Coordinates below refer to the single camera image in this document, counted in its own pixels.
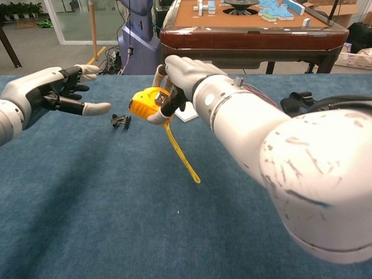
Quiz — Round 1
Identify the black bag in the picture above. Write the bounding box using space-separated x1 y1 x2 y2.
347 22 372 55

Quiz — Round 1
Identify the stack of blue mahjong tiles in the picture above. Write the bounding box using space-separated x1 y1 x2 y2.
258 0 306 23

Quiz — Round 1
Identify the white framed glass partition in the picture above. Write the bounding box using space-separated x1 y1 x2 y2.
43 0 123 46

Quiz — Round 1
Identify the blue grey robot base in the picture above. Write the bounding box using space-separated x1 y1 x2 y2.
117 0 162 76

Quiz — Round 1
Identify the green floor item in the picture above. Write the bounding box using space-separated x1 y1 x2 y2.
36 17 55 29

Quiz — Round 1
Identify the black mahjong table hub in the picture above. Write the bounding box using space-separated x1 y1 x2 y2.
222 0 261 16

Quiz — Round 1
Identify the cluster of white mahjong tiles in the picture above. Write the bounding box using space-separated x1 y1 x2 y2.
193 0 217 17

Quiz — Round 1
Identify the white rectangular block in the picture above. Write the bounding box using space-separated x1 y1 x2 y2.
174 101 200 123

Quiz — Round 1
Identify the black head strap mount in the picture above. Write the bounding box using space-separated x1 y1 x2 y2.
280 91 316 119

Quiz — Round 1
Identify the cardboard box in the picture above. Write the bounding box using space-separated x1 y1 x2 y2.
302 0 364 28

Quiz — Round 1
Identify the yellow tape measure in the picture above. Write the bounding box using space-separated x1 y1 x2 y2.
128 86 202 184

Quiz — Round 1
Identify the row of potted plants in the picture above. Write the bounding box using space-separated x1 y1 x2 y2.
0 2 44 20

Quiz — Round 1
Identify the white plastic basket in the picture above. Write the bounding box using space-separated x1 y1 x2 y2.
334 51 372 70

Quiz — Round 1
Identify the black metal clip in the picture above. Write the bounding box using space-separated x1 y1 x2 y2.
110 114 132 129

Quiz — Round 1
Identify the black cable bundle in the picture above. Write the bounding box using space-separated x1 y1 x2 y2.
97 46 126 76

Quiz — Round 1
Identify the wooden pole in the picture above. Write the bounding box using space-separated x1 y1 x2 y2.
88 0 99 62

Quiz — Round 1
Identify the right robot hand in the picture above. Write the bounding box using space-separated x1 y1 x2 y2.
146 55 229 126

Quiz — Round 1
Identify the black table leg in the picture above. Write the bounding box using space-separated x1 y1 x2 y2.
0 24 23 69

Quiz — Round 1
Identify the brown mahjong table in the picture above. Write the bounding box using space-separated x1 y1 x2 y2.
159 0 349 75

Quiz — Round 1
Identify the blue table mat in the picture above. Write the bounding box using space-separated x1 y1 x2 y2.
0 74 372 279

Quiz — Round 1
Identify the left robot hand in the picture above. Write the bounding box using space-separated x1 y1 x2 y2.
0 64 113 130

